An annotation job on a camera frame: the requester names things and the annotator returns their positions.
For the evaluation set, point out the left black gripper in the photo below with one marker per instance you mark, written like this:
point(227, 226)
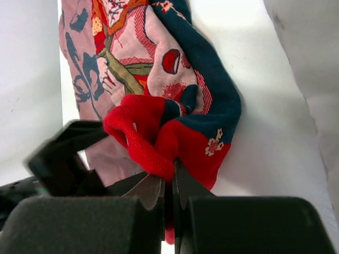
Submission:
point(57, 167)

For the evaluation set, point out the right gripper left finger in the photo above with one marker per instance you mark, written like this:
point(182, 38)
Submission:
point(132, 223)

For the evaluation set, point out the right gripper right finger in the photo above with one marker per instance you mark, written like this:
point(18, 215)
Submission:
point(206, 223)

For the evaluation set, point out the pink patterned pillowcase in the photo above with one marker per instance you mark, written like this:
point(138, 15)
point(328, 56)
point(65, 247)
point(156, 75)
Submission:
point(156, 83)

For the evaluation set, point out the white pillow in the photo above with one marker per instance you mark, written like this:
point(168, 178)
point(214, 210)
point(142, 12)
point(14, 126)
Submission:
point(308, 33)

